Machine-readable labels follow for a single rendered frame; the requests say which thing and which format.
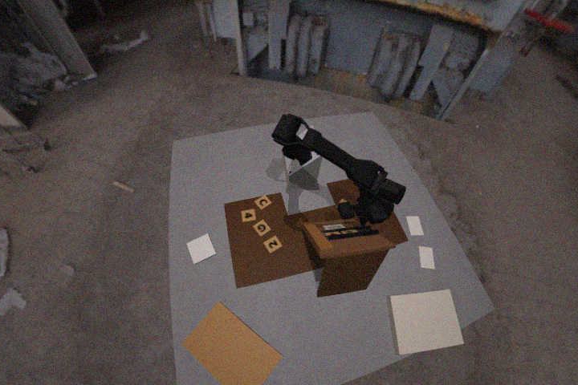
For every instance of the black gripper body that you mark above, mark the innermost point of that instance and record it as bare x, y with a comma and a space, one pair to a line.
346, 210

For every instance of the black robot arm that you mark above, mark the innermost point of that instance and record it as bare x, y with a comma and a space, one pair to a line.
364, 173

